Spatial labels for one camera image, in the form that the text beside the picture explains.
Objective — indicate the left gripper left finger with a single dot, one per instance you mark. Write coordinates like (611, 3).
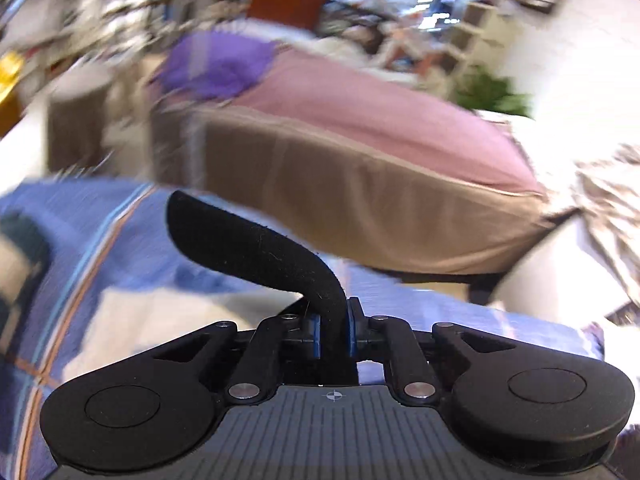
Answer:
(245, 366)

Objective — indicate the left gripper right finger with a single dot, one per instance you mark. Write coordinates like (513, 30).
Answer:
(420, 368)

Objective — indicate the black sock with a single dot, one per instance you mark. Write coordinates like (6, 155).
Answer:
(231, 245)

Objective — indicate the white pillow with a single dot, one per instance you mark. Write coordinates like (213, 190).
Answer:
(564, 279)

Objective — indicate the blue checked bed sheet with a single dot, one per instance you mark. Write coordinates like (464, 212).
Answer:
(115, 286)

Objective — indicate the pink brown duvet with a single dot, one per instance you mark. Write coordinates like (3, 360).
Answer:
(389, 177)

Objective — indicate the green plant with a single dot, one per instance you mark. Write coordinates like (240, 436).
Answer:
(479, 89)

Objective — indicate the purple garment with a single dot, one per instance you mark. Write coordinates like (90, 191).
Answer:
(215, 64)

